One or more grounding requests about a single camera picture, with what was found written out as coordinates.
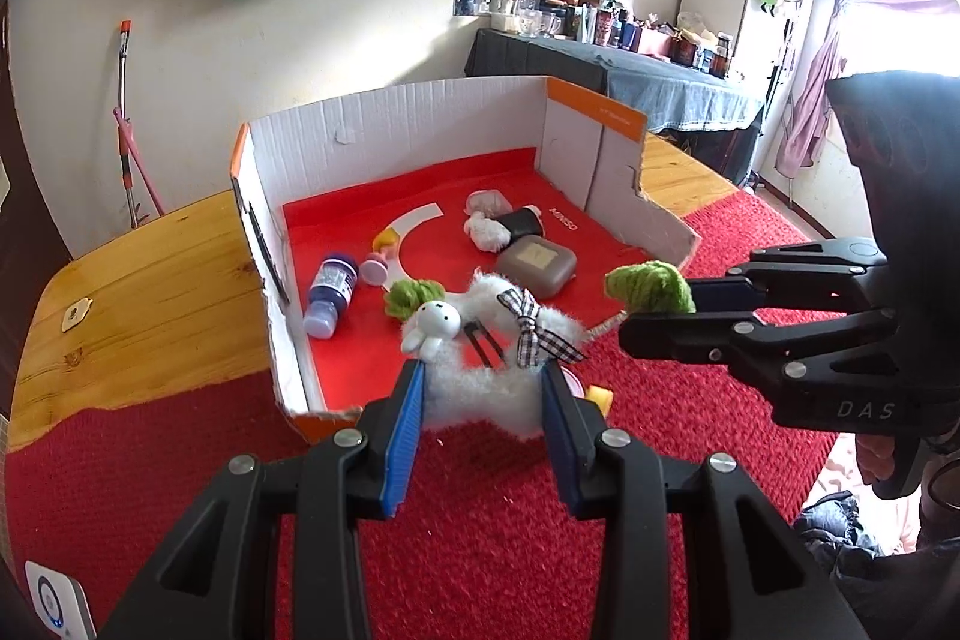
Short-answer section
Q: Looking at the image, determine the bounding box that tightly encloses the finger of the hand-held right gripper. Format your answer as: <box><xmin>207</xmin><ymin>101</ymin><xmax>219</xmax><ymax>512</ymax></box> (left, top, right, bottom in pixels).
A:
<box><xmin>619</xmin><ymin>310</ymin><xmax>901</xmax><ymax>386</ymax></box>
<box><xmin>686</xmin><ymin>237</ymin><xmax>897</xmax><ymax>315</ymax></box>

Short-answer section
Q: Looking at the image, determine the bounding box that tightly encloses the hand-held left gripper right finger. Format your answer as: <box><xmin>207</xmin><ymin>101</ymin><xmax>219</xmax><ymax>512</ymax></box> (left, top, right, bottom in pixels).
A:
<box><xmin>538</xmin><ymin>361</ymin><xmax>871</xmax><ymax>640</ymax></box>

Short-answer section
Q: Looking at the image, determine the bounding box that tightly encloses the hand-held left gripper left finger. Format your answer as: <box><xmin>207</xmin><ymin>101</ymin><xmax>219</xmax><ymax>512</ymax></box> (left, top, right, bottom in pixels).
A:
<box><xmin>101</xmin><ymin>359</ymin><xmax>427</xmax><ymax>640</ymax></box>

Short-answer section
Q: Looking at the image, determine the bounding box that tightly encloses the green knit cabbage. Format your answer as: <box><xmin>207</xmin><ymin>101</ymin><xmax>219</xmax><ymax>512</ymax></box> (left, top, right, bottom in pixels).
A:
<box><xmin>385</xmin><ymin>278</ymin><xmax>449</xmax><ymax>321</ymax></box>
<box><xmin>606</xmin><ymin>260</ymin><xmax>697</xmax><ymax>315</ymax></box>

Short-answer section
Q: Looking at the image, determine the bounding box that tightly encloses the white plush rabbit plaid bow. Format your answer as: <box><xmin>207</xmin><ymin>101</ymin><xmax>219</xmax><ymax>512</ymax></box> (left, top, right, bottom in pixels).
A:
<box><xmin>401</xmin><ymin>269</ymin><xmax>587</xmax><ymax>442</ymax></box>

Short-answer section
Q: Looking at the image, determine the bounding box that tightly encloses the grey square case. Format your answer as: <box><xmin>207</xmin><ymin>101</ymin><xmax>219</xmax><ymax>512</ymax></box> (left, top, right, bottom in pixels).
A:
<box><xmin>499</xmin><ymin>237</ymin><xmax>578</xmax><ymax>296</ymax></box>

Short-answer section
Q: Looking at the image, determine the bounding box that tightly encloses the purple bottle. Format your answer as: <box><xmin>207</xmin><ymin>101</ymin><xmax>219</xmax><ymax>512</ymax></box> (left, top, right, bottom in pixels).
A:
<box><xmin>304</xmin><ymin>254</ymin><xmax>359</xmax><ymax>337</ymax></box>

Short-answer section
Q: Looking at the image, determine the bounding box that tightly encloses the white orange cardboard box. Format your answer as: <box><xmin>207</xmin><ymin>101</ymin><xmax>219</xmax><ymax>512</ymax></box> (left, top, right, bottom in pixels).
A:
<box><xmin>229</xmin><ymin>75</ymin><xmax>700</xmax><ymax>444</ymax></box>

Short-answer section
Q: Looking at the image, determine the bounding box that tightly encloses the person's right hand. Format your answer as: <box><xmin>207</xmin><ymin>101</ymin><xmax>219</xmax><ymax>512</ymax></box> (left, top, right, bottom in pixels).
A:
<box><xmin>856</xmin><ymin>436</ymin><xmax>895</xmax><ymax>483</ymax></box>

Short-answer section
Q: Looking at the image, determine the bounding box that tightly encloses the pink curtain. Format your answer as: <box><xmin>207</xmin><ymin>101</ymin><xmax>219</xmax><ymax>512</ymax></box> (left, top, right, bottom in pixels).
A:
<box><xmin>775</xmin><ymin>0</ymin><xmax>957</xmax><ymax>180</ymax></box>

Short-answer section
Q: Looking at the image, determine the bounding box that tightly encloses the small pink bottle yellow cap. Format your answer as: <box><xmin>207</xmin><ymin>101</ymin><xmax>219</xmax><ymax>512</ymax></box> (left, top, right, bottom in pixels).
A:
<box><xmin>360</xmin><ymin>229</ymin><xmax>400</xmax><ymax>287</ymax></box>

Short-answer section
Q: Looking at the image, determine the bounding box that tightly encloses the cloth-covered dresser table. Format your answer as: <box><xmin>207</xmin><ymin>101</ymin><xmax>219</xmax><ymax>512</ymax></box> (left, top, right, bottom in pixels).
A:
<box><xmin>465</xmin><ymin>29</ymin><xmax>766</xmax><ymax>176</ymax></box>

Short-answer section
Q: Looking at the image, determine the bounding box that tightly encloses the red sheet with white smile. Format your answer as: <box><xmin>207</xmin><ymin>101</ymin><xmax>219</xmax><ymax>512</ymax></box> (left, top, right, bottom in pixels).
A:
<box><xmin>281</xmin><ymin>149</ymin><xmax>680</xmax><ymax>412</ymax></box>

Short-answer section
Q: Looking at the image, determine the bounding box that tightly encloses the small clear plastic box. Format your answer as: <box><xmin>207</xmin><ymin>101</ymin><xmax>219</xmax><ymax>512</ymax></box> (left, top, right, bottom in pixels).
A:
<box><xmin>465</xmin><ymin>190</ymin><xmax>511</xmax><ymax>217</ymax></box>

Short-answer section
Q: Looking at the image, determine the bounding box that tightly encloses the blue denim clothing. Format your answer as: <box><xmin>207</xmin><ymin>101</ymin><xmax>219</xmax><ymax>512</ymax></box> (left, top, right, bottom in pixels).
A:
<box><xmin>795</xmin><ymin>494</ymin><xmax>916</xmax><ymax>581</ymax></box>

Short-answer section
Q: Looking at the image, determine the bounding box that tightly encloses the row of cosmetic bottles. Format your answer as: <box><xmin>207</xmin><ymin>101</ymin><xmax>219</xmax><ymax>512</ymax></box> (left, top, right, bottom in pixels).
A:
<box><xmin>487</xmin><ymin>0</ymin><xmax>740</xmax><ymax>79</ymax></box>

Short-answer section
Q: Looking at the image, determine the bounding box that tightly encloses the white charger device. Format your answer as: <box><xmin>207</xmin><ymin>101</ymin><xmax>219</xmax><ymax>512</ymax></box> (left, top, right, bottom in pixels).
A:
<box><xmin>25</xmin><ymin>560</ymin><xmax>97</xmax><ymax>640</ymax></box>

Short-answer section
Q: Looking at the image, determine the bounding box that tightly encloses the dark brown door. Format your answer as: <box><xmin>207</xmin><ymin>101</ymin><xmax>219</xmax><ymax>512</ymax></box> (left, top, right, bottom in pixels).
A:
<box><xmin>0</xmin><ymin>2</ymin><xmax>74</xmax><ymax>281</ymax></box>

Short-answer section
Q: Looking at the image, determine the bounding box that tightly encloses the pink broom handle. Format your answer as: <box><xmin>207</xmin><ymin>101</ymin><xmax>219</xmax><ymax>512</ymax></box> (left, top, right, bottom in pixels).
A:
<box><xmin>112</xmin><ymin>106</ymin><xmax>162</xmax><ymax>217</ymax></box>

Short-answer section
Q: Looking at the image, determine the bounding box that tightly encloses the silver mop handle orange tip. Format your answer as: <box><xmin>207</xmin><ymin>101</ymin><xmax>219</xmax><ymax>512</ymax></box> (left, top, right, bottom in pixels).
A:
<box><xmin>118</xmin><ymin>20</ymin><xmax>142</xmax><ymax>229</ymax></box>

